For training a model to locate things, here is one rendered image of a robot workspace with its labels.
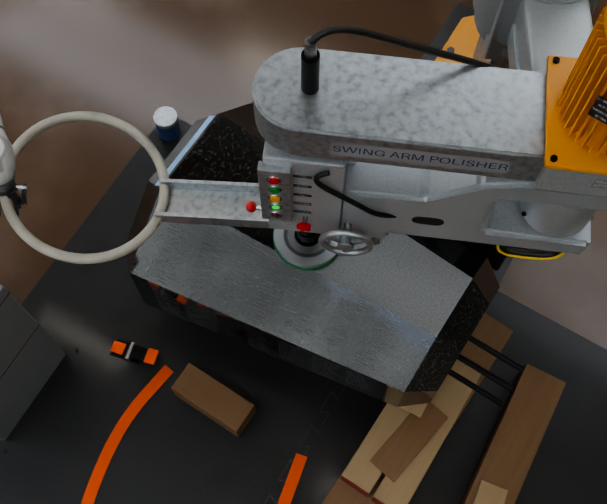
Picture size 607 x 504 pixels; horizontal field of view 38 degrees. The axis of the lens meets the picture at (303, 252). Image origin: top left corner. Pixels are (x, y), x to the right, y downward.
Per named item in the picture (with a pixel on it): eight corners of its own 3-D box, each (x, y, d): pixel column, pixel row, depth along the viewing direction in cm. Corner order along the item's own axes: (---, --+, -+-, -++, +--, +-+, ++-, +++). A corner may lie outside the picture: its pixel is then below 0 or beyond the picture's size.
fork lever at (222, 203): (393, 186, 257) (392, 178, 253) (387, 246, 250) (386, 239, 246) (167, 175, 270) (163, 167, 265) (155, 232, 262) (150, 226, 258)
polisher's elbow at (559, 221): (514, 174, 238) (532, 138, 220) (585, 174, 238) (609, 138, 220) (521, 239, 231) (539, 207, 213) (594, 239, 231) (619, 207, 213)
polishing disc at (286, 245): (346, 263, 272) (346, 262, 271) (278, 272, 271) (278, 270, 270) (336, 201, 280) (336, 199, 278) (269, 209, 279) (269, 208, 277)
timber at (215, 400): (174, 395, 340) (170, 388, 329) (192, 369, 344) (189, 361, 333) (238, 437, 334) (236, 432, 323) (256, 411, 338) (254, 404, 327)
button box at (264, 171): (292, 213, 236) (291, 163, 209) (291, 222, 235) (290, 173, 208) (263, 209, 236) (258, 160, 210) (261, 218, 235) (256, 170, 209)
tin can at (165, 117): (168, 145, 381) (163, 130, 369) (153, 131, 383) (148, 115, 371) (185, 131, 383) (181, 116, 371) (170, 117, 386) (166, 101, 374)
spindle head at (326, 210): (402, 177, 255) (421, 94, 213) (395, 247, 246) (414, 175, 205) (278, 163, 256) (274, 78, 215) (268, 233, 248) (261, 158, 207)
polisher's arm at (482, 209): (572, 205, 255) (631, 119, 210) (571, 279, 247) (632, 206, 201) (320, 177, 259) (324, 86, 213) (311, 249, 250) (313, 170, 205)
